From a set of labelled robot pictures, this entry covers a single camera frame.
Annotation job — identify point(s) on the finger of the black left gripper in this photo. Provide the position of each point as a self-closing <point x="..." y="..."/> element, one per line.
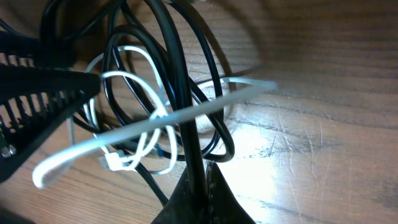
<point x="35" y="102"/>

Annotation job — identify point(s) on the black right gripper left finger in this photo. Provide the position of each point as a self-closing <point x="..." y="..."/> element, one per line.
<point x="181" y="207"/>

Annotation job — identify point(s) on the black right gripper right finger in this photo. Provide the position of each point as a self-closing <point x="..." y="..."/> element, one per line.
<point x="223" y="208"/>

